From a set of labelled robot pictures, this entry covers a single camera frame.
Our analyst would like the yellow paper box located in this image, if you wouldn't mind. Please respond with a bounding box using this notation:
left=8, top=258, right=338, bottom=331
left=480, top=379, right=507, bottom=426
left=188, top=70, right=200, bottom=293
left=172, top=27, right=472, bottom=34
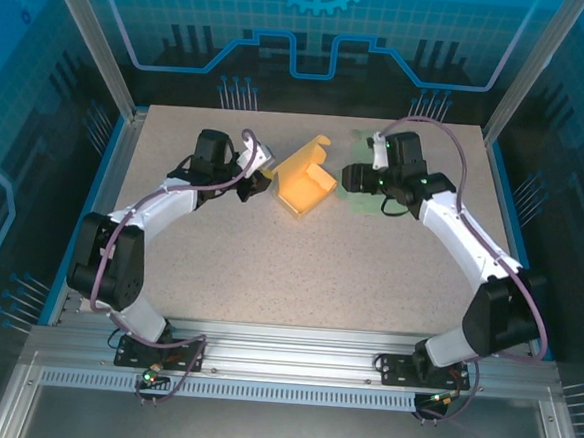
left=270, top=131, right=343, bottom=227

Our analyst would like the blue table edge strip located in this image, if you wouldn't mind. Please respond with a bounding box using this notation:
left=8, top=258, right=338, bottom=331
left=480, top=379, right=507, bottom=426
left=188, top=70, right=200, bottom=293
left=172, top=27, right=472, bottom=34
left=475, top=140, right=569, bottom=362
left=37, top=110, right=130, bottom=331

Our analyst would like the grey metal bottom plate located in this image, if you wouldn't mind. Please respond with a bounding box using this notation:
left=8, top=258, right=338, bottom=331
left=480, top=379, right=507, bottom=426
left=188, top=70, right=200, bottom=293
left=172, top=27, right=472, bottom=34
left=20, top=384, right=559, bottom=438

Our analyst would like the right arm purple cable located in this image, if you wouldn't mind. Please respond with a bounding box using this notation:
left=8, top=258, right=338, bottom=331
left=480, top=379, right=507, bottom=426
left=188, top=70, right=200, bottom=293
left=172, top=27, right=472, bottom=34
left=362, top=113, right=565, bottom=433

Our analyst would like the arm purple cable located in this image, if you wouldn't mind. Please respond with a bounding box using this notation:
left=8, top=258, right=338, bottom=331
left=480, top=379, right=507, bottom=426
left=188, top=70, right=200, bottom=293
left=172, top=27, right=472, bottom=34
left=83, top=118, right=259, bottom=413
left=362, top=113, right=565, bottom=433

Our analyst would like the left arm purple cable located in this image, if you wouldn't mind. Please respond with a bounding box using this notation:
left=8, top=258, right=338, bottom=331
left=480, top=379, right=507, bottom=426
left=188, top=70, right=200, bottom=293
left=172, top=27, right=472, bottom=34
left=83, top=118, right=259, bottom=413

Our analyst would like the aluminium corner post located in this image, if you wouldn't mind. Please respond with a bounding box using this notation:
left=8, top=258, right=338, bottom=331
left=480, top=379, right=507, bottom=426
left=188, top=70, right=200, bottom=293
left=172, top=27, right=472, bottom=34
left=32, top=0, right=157, bottom=125
left=481, top=0, right=584, bottom=153

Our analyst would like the wide aluminium frame rail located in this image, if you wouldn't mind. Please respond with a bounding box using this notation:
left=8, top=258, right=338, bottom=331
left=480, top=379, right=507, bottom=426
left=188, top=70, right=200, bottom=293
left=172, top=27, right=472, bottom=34
left=18, top=306, right=565, bottom=405

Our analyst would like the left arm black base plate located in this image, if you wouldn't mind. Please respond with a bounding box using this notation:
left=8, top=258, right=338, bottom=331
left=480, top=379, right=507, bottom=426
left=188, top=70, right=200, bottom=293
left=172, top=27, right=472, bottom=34
left=113, top=333, right=208, bottom=374

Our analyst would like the slotted grey cable duct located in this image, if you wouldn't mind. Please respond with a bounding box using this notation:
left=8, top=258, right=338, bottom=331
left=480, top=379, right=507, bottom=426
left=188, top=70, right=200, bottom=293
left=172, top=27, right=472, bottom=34
left=37, top=367, right=419, bottom=414

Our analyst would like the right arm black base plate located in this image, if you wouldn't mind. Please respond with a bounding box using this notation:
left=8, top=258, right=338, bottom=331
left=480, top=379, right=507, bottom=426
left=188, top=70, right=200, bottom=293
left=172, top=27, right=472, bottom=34
left=376, top=352, right=473, bottom=393

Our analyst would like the right arm lit cable connector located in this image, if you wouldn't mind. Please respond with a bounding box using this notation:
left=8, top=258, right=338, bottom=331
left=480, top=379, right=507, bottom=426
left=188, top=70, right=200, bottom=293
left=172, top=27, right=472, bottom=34
left=428, top=388, right=461, bottom=408

